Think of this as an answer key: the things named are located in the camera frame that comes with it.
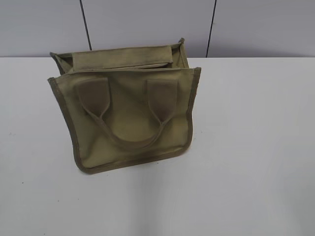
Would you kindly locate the olive yellow canvas bag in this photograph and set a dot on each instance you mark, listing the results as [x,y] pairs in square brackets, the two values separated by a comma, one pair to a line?
[127,106]

